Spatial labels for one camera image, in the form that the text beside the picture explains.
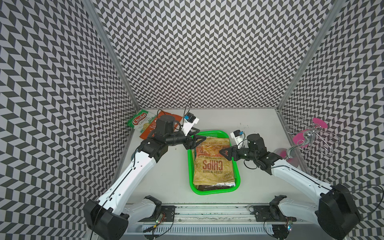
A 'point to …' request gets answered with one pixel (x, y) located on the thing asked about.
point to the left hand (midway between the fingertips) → (201, 136)
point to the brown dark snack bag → (211, 187)
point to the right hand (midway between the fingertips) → (224, 153)
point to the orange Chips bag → (210, 167)
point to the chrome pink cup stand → (310, 135)
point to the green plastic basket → (213, 133)
